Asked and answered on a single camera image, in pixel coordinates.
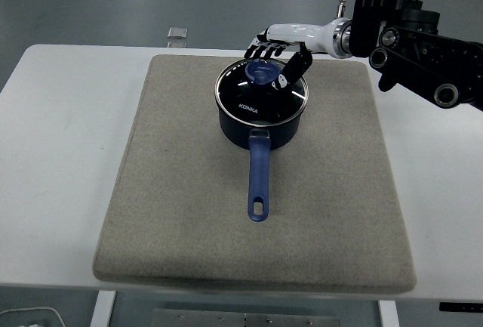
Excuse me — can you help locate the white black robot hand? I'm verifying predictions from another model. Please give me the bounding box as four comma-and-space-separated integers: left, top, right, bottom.
243, 21, 340, 92

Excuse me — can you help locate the glass pot lid blue knob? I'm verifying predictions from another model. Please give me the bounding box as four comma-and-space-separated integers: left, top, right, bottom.
214, 58, 309, 128

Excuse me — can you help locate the beige fabric mat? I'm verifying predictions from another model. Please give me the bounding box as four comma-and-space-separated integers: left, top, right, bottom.
92, 54, 418, 293

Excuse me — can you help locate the grey metal plate with screws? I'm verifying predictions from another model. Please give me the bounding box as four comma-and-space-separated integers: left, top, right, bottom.
152, 308, 343, 327

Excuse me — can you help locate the white table leg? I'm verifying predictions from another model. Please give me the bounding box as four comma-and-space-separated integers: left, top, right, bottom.
378, 299, 400, 327
90, 290, 117, 327

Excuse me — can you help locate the black flat bar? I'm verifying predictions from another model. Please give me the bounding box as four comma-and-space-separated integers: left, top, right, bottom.
438, 301, 483, 313

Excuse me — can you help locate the white rounded tray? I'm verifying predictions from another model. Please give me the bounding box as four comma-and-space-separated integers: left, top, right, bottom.
0, 306, 66, 327

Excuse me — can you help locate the dark blue saucepan long handle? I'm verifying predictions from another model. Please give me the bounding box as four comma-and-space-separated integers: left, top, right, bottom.
217, 94, 304, 223

